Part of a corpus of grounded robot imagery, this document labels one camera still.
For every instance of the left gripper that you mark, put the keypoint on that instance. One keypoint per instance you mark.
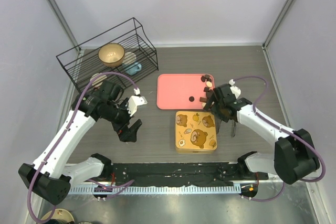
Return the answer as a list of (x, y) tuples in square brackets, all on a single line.
[(127, 134)]

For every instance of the black wire rack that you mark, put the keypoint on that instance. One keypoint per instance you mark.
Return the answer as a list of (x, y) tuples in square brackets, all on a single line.
[(81, 61)]

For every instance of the gold chocolate box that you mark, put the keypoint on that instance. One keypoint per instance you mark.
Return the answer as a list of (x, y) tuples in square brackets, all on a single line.
[(195, 151)]

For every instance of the silver box lid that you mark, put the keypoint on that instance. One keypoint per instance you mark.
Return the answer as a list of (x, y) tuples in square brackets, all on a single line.
[(195, 129)]

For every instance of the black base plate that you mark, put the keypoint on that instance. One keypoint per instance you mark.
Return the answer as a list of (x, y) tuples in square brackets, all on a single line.
[(178, 174)]

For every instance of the metal tongs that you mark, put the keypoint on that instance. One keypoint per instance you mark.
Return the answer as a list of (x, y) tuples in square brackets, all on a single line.
[(233, 127)]

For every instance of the pink tray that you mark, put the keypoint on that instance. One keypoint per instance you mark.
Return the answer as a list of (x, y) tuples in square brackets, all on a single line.
[(182, 91)]

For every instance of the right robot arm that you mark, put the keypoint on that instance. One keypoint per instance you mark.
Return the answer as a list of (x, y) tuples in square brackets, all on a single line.
[(293, 158)]

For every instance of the pink cup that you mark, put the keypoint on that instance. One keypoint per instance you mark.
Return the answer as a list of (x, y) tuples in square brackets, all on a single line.
[(97, 79)]

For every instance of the blue cup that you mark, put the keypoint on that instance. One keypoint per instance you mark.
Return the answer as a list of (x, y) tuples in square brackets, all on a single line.
[(133, 68)]

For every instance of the round object bottom left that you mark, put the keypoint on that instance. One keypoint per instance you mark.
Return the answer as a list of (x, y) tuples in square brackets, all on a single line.
[(62, 216)]

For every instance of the gold bowl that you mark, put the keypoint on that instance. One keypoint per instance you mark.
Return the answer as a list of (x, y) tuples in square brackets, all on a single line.
[(112, 54)]

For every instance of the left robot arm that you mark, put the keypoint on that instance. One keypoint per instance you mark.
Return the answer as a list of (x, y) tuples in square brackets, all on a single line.
[(48, 176)]

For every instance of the white cable duct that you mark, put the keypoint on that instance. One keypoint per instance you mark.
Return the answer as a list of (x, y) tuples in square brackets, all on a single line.
[(86, 189)]

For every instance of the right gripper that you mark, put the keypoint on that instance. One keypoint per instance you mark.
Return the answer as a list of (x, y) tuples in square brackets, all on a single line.
[(211, 99)]

